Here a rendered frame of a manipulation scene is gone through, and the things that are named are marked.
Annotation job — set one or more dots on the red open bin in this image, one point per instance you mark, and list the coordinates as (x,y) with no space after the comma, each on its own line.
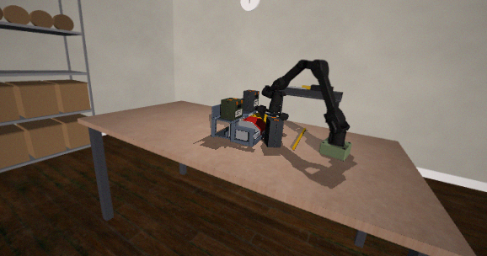
(260,124)

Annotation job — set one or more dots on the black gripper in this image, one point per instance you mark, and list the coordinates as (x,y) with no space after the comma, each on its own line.
(274,106)

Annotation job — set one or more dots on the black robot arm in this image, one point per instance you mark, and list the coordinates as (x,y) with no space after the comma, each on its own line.
(320,69)

